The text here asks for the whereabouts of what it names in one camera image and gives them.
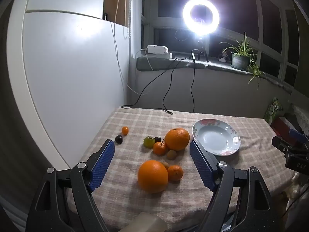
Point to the brown kiwi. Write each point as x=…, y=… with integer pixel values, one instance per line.
x=171, y=154
x=166, y=165

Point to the large smooth round orange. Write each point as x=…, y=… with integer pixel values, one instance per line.
x=152, y=176

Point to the white wardrobe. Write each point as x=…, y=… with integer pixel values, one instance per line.
x=72, y=65

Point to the plain small mandarin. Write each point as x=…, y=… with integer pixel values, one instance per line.
x=175, y=172

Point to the floral white plate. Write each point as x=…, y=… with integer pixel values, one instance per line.
x=217, y=137

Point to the red box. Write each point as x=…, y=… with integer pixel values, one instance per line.
x=282, y=127

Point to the tiny orange kumquat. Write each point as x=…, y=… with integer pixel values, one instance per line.
x=125, y=130

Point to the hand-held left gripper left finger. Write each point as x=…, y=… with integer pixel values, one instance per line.
x=102, y=164

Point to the small figurine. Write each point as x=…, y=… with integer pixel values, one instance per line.
x=225, y=56

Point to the green packet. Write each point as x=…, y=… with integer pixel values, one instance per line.
x=272, y=110

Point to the mandarin with twig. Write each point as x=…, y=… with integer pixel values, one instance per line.
x=159, y=148

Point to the small green fruit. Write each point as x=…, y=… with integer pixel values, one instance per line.
x=149, y=141

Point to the person's right hand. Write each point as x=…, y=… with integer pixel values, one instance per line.
x=293, y=186

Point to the large rough-skinned orange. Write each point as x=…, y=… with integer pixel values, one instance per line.
x=177, y=139

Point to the translucent plastic container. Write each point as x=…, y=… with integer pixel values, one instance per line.
x=144, y=222

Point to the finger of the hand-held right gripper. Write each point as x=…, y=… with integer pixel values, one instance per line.
x=280, y=143
x=296, y=133

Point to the black tripod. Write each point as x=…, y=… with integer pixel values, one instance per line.
x=200, y=44

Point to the potted spider plant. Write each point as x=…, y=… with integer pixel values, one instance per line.
x=240, y=60

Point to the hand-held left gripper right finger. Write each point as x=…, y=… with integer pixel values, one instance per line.
x=201, y=165

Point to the dark purple plum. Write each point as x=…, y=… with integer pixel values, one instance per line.
x=157, y=139
x=118, y=139

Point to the white-framed window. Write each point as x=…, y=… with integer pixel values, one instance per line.
x=169, y=17

